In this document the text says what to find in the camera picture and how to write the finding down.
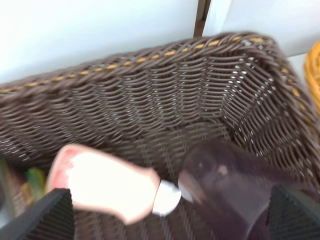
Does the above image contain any light brown wicker basket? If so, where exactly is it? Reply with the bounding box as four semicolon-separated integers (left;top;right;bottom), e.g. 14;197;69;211
304;40;320;115

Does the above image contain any black pump dispenser bottle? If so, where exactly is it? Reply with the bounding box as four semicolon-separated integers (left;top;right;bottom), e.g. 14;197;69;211
0;157;46;220

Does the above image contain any dark brown wicker basket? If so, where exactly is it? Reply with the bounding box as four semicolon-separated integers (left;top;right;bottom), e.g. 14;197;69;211
0;32;320;240

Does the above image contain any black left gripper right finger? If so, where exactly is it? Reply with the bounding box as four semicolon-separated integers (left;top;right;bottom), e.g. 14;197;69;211
267;185;320;240

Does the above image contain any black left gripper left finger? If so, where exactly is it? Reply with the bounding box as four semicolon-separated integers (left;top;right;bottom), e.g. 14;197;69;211
0;188;75;240

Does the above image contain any translucent purple plastic cup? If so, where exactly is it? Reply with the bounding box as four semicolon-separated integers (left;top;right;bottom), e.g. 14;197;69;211
178;138;318;240

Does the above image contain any pink lotion bottle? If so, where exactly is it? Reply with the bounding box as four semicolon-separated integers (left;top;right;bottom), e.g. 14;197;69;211
45;144;182;225

